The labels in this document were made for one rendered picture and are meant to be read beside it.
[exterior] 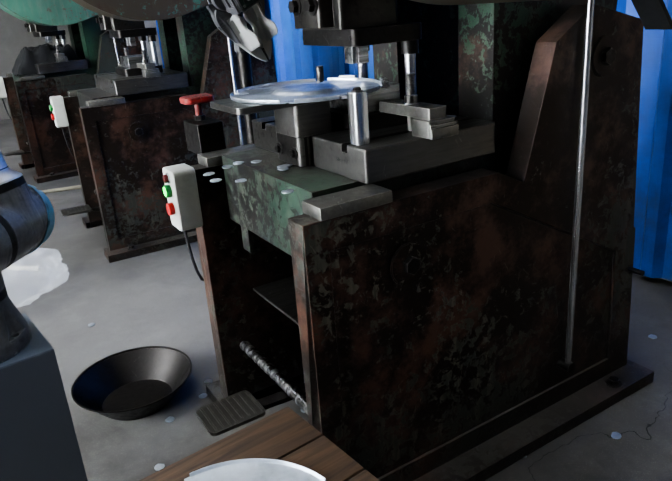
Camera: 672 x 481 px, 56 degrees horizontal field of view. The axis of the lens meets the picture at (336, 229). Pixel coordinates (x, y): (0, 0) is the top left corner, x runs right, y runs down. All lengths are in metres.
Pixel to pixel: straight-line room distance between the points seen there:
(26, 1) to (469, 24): 3.20
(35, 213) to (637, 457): 1.28
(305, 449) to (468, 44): 0.81
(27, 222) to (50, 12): 3.06
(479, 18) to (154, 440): 1.17
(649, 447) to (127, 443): 1.17
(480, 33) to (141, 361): 1.23
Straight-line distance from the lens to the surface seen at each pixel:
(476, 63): 1.29
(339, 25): 1.19
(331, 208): 0.98
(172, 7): 2.51
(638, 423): 1.63
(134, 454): 1.60
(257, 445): 0.96
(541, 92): 1.27
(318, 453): 0.93
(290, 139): 1.21
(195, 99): 1.46
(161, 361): 1.84
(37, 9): 4.16
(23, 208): 1.19
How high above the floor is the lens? 0.94
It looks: 20 degrees down
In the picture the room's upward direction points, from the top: 4 degrees counter-clockwise
